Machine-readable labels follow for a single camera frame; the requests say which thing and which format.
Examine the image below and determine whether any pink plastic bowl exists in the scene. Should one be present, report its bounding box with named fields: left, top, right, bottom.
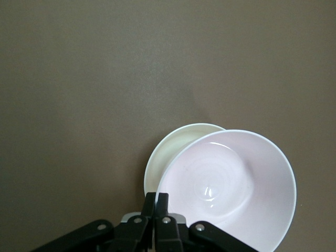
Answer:
left=156, top=129, right=297, bottom=252

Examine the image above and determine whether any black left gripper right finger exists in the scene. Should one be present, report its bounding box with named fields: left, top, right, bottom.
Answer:
left=154, top=193, right=260, bottom=252

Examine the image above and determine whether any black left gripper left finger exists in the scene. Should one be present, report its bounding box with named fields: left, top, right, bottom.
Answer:
left=28, top=192, right=157, bottom=252

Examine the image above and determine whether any white plastic bowl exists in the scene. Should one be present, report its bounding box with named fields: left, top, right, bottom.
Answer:
left=143, top=123, right=227, bottom=197

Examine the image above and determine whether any brown paper table cover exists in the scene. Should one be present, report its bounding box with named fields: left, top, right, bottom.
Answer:
left=0, top=0, right=336, bottom=252

